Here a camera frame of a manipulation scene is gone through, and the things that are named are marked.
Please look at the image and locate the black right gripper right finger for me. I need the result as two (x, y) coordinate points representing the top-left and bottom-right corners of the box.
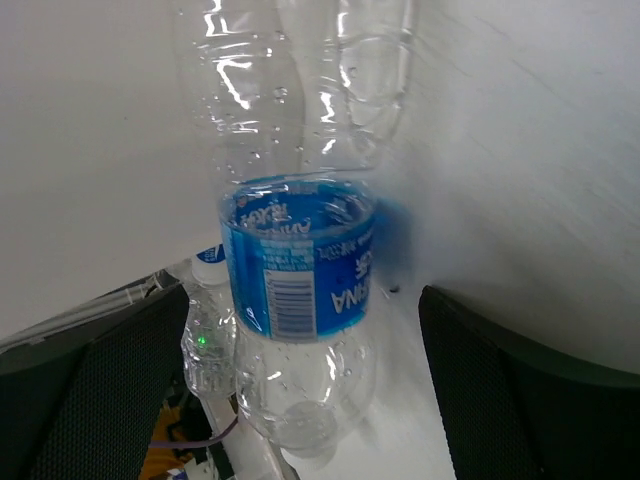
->
(419, 286), (639, 479)

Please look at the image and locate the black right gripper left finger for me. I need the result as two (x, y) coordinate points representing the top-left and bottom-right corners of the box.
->
(1, 287), (188, 479)

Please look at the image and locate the blue label plastic bottle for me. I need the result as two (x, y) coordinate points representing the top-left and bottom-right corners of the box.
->
(172, 1), (415, 459)

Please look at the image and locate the white octagonal bin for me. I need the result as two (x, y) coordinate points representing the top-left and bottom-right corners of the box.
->
(1, 1), (215, 337)

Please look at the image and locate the clear unlabeled plastic bottle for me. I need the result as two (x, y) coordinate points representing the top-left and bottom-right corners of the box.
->
(181, 244), (236, 400)

